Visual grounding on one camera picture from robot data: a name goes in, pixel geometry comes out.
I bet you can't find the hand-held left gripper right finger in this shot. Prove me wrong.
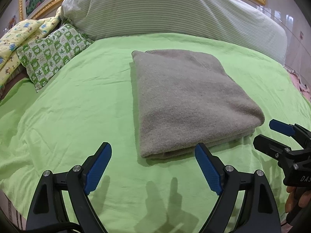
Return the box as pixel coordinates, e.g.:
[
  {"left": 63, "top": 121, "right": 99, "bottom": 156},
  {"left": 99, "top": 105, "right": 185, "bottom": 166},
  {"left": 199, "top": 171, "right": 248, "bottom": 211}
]
[{"left": 194, "top": 143, "right": 282, "bottom": 233}]

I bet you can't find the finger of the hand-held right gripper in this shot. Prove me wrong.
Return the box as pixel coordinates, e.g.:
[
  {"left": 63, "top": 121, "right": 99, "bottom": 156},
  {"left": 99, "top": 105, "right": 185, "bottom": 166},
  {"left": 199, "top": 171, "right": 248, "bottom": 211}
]
[
  {"left": 269, "top": 119, "right": 311, "bottom": 149},
  {"left": 253, "top": 134, "right": 292, "bottom": 167}
]

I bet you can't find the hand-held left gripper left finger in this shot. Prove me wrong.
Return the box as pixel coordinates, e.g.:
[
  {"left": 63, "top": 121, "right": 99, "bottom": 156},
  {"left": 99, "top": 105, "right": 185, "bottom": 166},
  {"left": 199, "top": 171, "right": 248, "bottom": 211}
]
[{"left": 25, "top": 142, "right": 112, "bottom": 233}]

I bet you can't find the beige knit sweater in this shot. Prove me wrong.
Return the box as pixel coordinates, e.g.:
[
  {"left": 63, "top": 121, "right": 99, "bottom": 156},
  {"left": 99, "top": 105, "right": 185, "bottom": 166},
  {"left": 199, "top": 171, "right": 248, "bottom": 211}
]
[{"left": 131, "top": 49, "right": 265, "bottom": 160}]

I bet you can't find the person's right hand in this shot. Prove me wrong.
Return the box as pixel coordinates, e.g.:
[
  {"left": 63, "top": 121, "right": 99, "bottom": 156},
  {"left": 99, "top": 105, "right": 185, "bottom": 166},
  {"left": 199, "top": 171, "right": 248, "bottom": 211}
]
[{"left": 285, "top": 186, "right": 311, "bottom": 214}]

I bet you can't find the pink cloth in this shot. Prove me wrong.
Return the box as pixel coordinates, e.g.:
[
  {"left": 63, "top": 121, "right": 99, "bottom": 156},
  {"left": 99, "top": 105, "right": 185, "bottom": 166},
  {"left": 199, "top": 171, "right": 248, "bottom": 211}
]
[{"left": 284, "top": 65, "right": 311, "bottom": 101}]

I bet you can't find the green bedsheet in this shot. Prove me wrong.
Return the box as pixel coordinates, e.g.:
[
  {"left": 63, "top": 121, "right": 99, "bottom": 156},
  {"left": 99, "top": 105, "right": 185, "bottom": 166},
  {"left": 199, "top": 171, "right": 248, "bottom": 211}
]
[{"left": 0, "top": 32, "right": 311, "bottom": 233}]

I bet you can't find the brown cloth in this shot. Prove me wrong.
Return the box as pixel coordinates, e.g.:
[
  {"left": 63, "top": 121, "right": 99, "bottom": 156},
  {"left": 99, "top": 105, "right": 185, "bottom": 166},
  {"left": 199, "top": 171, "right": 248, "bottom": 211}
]
[{"left": 0, "top": 69, "right": 31, "bottom": 100}]

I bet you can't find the green checked pillow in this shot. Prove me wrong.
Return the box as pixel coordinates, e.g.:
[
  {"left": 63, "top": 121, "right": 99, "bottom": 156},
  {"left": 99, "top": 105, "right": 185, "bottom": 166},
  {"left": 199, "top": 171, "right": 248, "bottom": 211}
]
[{"left": 16, "top": 23, "right": 95, "bottom": 93}]

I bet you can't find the yellow patterned pillow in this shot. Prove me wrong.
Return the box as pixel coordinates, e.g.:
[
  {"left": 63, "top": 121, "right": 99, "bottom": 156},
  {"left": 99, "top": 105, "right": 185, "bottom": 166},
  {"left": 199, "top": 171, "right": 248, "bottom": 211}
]
[{"left": 0, "top": 5, "right": 62, "bottom": 88}]

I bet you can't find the large striped white pillow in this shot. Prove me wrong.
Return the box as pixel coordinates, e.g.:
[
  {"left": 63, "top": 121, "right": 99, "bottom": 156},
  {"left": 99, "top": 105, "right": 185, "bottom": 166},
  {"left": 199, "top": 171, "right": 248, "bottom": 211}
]
[{"left": 60, "top": 0, "right": 287, "bottom": 66}]

